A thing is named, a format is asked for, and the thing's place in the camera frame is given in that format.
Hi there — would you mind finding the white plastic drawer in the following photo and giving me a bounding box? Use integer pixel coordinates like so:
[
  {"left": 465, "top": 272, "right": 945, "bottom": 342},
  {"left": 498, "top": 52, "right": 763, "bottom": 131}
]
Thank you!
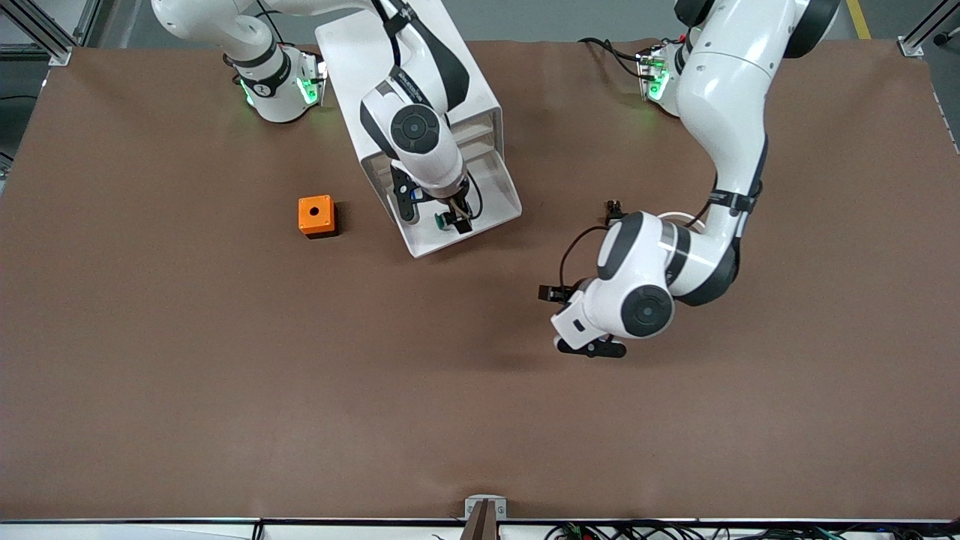
[
  {"left": 448, "top": 112, "right": 496, "bottom": 140},
  {"left": 389, "top": 145, "right": 524, "bottom": 260},
  {"left": 454, "top": 129, "right": 498, "bottom": 155}
]

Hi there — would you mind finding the white table edge strip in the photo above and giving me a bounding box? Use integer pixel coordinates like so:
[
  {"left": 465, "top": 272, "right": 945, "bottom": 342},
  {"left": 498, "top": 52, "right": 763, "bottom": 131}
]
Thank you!
[{"left": 0, "top": 517, "right": 960, "bottom": 540}]

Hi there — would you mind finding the orange button enclosure box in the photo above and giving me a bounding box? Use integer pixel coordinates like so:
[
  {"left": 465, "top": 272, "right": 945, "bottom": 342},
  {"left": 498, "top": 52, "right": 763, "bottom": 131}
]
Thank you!
[{"left": 298, "top": 195, "right": 339, "bottom": 240}]

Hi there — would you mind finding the aluminium frame profile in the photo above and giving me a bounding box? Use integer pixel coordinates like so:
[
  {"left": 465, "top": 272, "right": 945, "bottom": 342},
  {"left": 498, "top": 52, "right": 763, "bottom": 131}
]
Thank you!
[
  {"left": 0, "top": 0, "right": 103, "bottom": 66},
  {"left": 898, "top": 0, "right": 960, "bottom": 58}
]

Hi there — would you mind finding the black cable bundle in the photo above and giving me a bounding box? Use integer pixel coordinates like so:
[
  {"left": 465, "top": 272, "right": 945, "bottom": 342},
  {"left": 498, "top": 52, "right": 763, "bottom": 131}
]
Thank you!
[{"left": 546, "top": 521, "right": 960, "bottom": 540}]

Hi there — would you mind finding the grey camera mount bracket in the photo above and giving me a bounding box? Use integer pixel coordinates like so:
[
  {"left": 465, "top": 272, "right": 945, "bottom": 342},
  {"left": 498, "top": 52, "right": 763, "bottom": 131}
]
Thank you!
[{"left": 460, "top": 494, "right": 508, "bottom": 540}]

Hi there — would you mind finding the black arm base cable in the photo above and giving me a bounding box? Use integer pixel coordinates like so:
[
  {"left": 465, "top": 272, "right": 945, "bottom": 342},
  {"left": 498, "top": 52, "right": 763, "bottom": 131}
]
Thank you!
[{"left": 577, "top": 37, "right": 647, "bottom": 79}]

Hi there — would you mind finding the grey base connector block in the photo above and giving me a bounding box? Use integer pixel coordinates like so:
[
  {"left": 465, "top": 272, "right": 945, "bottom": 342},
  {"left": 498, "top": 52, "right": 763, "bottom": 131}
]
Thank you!
[
  {"left": 637, "top": 45, "right": 670, "bottom": 103},
  {"left": 298, "top": 46, "right": 329, "bottom": 107}
]

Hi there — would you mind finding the white drawer cabinet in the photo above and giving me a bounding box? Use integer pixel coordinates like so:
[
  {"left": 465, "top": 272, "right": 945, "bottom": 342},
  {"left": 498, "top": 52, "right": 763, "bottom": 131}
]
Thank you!
[{"left": 314, "top": 0, "right": 506, "bottom": 226}]

